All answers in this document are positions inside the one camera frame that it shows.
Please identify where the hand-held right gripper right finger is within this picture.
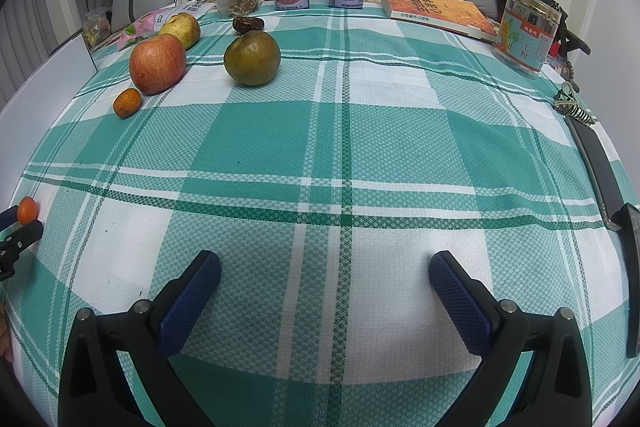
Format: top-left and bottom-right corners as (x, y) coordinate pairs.
(428, 250), (594, 427)

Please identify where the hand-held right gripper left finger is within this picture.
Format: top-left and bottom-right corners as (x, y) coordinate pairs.
(56, 250), (223, 427)

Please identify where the small orange kumquat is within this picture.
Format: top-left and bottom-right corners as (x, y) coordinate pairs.
(18, 198), (40, 225)
(113, 88), (142, 119)

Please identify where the yellow pear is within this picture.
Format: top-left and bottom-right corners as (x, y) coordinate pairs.
(159, 13), (201, 50)

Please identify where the green white checked tablecloth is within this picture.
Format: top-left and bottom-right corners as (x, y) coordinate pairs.
(0, 0), (640, 427)

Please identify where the long black phone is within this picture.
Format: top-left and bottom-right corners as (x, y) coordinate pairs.
(565, 114), (626, 229)

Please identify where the clear bag of snacks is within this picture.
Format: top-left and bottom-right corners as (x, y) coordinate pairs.
(82, 7), (113, 50)

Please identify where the red apple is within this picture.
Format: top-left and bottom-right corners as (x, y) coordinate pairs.
(129, 33), (187, 95)

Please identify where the striped hair clip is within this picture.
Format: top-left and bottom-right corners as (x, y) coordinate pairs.
(554, 82), (598, 125)

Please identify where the pink snack packet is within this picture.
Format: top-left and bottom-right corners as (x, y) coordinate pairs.
(120, 9), (176, 48)

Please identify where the clear jar with printed label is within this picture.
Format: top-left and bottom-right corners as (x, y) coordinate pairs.
(494, 0), (561, 79)

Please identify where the dark brown date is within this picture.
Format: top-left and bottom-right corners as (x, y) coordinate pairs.
(232, 17), (265, 34)

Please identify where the white snack packet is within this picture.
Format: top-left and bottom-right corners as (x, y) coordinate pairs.
(175, 0), (218, 20)

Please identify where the orange book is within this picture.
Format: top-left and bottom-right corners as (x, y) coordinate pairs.
(381, 0), (501, 44)

